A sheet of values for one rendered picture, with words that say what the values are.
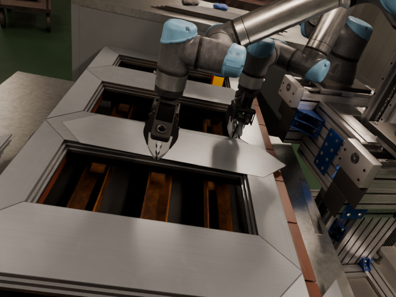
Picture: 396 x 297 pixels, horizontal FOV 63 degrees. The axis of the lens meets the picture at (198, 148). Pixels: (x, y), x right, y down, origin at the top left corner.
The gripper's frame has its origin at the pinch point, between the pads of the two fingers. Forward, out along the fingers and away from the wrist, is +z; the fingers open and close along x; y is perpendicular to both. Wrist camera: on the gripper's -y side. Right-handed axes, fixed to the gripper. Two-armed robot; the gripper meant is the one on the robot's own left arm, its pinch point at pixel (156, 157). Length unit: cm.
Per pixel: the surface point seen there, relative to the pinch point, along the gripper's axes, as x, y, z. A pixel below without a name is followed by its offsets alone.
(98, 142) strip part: 18.4, 10.3, 6.3
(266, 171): -34.9, 10.8, 5.4
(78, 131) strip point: 25.7, 14.3, 6.4
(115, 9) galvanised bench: 35, 99, -11
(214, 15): -14, 111, -17
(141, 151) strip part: 5.0, 9.8, 6.1
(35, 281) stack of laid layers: 17.4, -35.8, 7.5
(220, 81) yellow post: -22, 78, 6
